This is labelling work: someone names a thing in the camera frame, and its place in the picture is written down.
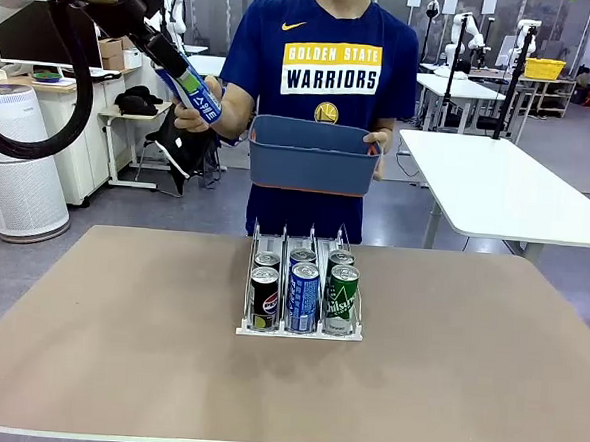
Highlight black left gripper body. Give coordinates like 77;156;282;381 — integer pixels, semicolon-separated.
84;0;172;49

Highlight blue Pocari Sweat can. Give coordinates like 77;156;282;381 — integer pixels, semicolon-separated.
288;248;318;269
153;60;228;128
285;261;322;335

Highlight blue plastic bin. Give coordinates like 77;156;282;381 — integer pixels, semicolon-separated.
245;112;384;198

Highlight person's right hand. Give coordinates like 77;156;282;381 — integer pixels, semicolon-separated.
172;72;230;137

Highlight person's left hand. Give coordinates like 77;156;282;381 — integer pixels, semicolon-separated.
361;128;396;183

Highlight small white box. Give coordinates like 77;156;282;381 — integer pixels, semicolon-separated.
122;48;145;71

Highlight black folded clothes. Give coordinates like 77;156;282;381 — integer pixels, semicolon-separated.
113;84;165;120

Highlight small white side table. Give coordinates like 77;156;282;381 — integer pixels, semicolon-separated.
94;97;174;192

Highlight black jacket white tag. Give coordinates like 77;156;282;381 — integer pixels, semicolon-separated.
150;106;223;200

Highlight black computer monitor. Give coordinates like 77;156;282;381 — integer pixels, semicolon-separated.
0;0;108;70

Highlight green bowl blue rim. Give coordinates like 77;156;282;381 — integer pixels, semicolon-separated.
32;67;64;86

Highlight white cabinet desk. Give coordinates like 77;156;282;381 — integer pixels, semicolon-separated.
0;60;145;210

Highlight person in navy blue shirt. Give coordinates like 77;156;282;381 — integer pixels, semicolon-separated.
208;0;424;249

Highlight white air purifier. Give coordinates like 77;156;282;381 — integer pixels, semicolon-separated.
0;82;79;247

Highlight black Pepsi can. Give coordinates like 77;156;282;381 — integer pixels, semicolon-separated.
246;266;281;331
253;251;282;274

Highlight green Chilsung Cider can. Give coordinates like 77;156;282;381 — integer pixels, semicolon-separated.
323;264;361;337
326;249;356;272

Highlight black stand pole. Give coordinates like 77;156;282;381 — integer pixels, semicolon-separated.
438;14;469;132
474;21;538;142

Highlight large white table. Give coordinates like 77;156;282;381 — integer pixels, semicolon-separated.
391;128;590;268

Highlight yellow plastic crate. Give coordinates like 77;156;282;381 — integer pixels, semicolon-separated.
523;58;567;81

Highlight wooden shelf rack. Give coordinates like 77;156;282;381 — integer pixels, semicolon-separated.
514;76;578;120

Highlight black sleeved left arm cable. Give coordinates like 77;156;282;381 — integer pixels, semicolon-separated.
0;0;100;164

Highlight white wire can dispenser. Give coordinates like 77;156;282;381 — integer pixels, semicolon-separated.
235;216;371;344

